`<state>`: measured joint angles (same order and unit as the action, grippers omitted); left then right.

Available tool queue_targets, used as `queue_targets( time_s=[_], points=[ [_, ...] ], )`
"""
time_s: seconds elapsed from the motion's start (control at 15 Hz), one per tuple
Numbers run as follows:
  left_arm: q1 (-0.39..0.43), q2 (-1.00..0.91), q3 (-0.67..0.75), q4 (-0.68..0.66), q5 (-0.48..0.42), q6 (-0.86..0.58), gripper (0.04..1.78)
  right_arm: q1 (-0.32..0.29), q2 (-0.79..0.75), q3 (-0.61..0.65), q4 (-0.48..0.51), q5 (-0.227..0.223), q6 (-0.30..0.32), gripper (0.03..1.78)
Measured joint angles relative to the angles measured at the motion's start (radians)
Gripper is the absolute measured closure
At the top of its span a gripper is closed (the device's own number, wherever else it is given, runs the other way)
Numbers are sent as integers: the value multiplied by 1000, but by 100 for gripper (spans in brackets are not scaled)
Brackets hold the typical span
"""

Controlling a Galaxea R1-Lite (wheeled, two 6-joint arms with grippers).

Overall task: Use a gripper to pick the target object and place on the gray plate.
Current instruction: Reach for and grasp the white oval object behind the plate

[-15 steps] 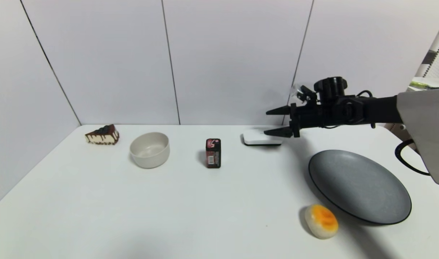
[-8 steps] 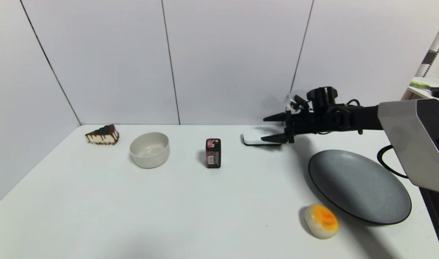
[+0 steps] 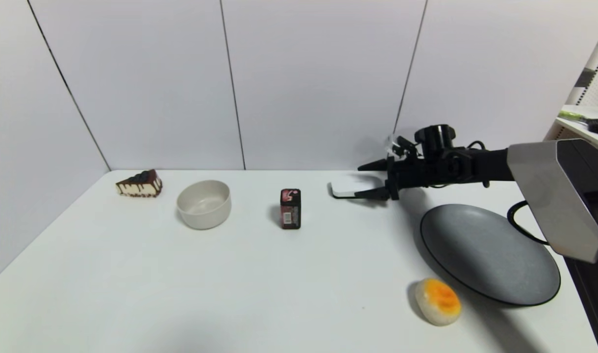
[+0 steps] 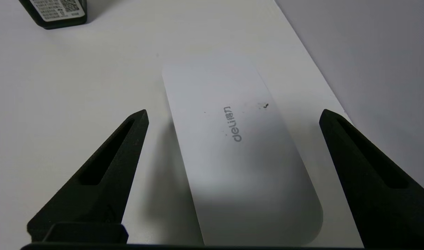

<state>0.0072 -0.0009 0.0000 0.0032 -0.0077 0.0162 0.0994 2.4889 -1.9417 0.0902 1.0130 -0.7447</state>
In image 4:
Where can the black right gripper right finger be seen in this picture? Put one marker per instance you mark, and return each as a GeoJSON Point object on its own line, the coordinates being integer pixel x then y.
{"type": "Point", "coordinates": [378, 194]}

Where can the white whiteboard eraser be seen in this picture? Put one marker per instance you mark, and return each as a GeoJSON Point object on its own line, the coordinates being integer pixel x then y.
{"type": "Point", "coordinates": [239, 166]}

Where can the small red black box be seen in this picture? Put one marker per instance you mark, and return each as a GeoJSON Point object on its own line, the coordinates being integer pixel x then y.
{"type": "Point", "coordinates": [57, 15]}

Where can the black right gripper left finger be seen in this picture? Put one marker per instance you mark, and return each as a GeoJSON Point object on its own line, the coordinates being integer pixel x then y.
{"type": "Point", "coordinates": [104, 187]}

